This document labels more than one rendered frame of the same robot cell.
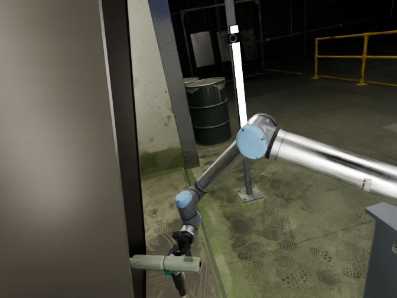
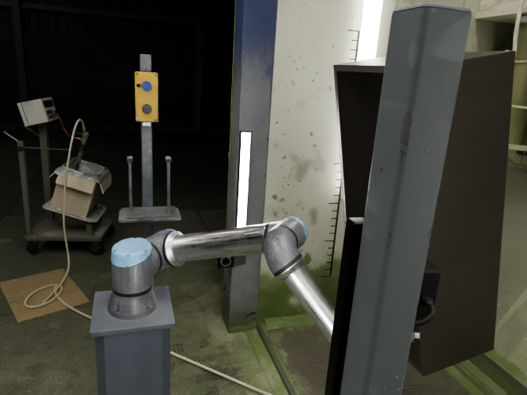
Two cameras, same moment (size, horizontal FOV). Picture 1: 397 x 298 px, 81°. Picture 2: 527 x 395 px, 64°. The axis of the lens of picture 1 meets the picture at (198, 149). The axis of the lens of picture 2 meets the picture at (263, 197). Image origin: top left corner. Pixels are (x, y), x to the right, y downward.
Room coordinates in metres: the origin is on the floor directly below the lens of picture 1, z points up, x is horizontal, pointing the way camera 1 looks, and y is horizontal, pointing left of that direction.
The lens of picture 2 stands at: (2.17, -0.60, 1.58)
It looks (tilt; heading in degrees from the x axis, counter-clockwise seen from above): 16 degrees down; 168
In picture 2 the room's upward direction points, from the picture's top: 4 degrees clockwise
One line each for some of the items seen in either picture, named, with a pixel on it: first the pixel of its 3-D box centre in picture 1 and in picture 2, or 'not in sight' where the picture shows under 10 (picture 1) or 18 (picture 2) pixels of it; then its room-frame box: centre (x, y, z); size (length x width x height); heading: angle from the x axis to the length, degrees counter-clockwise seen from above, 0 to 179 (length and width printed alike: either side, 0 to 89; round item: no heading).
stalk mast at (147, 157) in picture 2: not in sight; (147, 200); (-0.31, -0.79, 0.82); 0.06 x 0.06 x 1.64; 7
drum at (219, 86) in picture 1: (209, 112); not in sight; (3.34, -0.27, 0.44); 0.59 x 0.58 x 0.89; 21
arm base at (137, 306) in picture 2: not in sight; (132, 295); (0.58, -0.79, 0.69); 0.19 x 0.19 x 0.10
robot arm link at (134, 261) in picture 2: not in sight; (133, 263); (0.58, -0.78, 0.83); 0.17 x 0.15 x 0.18; 145
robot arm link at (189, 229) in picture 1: (186, 235); not in sight; (0.91, 0.14, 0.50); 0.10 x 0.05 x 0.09; 74
